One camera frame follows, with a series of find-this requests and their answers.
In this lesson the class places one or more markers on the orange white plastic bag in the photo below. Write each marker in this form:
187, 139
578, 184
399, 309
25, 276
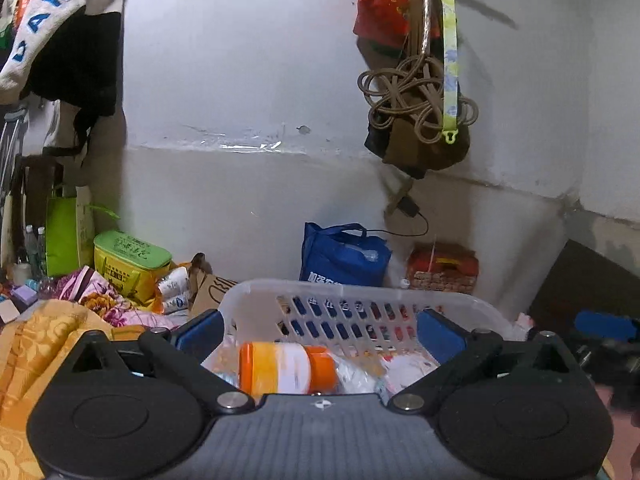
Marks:
22, 0

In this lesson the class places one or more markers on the dark wooden chair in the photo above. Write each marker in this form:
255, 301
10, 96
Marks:
37, 185

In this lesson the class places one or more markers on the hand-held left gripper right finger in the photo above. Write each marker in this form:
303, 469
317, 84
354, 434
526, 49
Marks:
440, 332

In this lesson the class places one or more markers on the dark wooden headboard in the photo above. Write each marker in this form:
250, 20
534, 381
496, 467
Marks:
575, 280

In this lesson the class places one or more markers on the yellow green tin box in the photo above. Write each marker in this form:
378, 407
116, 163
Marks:
130, 260

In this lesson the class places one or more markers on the white plastic-wrapped roll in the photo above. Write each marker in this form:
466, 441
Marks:
357, 377

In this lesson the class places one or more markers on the blue shopping bag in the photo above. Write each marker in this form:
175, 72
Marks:
340, 260

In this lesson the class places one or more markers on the white cloth blue letters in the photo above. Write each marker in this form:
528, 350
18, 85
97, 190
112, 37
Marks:
50, 5

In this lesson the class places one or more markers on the olive brown bag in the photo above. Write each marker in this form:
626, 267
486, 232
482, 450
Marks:
415, 152

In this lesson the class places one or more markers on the orange patterned blanket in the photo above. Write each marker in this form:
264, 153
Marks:
30, 350

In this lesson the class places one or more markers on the black charger adapter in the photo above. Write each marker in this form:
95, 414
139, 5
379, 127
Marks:
409, 206

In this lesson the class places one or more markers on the white plastic basket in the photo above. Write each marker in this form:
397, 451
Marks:
350, 292

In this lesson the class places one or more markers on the orange bottle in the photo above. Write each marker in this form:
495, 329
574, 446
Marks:
280, 367

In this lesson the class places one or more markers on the small purple box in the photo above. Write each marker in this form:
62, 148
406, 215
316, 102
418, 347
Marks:
24, 295

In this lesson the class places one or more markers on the red hanging bag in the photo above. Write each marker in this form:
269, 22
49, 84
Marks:
385, 5

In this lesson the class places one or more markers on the white cup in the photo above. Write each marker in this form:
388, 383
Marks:
21, 274

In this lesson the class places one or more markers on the white blue wrapped roll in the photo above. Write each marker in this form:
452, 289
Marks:
176, 302
173, 280

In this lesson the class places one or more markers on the red patterned box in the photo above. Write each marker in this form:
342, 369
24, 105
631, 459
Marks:
440, 270

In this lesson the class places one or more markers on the white tote black trim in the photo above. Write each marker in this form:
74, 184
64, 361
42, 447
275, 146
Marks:
57, 130

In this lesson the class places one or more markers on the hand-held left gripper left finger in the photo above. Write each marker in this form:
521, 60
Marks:
200, 335

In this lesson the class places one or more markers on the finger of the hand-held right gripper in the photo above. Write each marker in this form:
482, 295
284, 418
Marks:
605, 325

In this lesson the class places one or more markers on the green shopping bag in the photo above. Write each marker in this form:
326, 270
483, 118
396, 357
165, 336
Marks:
62, 230

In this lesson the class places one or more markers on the metal crutch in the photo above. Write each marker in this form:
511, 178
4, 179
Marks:
10, 130

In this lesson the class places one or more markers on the white tissue pack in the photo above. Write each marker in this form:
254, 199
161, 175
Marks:
407, 372

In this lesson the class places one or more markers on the black garment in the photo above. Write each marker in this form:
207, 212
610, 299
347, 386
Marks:
90, 60

